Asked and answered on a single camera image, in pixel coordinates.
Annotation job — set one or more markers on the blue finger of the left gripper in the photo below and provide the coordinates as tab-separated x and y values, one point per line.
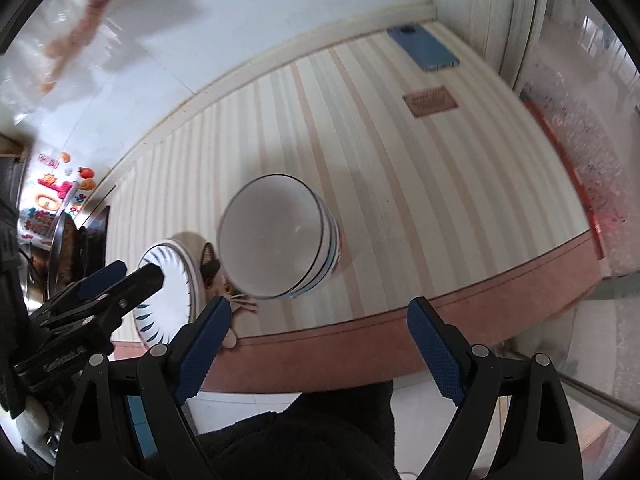
98	283
116	302

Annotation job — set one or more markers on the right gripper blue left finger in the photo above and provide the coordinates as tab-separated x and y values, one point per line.
196	346

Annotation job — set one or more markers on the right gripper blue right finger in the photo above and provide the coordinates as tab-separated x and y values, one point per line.
443	348

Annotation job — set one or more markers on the blue leaf pattern plate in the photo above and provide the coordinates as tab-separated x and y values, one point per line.
178	302

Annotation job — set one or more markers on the white bowl black rim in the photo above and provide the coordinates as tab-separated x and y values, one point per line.
269	236

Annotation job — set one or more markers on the white bowl floral front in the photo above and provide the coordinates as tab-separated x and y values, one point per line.
331	245

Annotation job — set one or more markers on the white bowl blue rim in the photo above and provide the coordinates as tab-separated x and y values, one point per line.
312	279

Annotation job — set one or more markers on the black frying pan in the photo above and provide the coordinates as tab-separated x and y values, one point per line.
76	252

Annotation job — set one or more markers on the striped cat table mat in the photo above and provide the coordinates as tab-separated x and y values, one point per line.
471	208

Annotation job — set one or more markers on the small brown coaster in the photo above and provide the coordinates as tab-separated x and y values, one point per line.
429	102

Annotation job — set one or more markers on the left clear plastic bag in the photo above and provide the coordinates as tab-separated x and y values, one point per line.
57	36

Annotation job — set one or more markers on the glass sliding door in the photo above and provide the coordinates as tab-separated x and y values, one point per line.
581	81

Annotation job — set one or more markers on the blue smartphone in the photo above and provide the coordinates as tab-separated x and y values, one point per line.
423	48

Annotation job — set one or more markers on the colourful wall stickers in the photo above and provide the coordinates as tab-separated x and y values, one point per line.
54	184

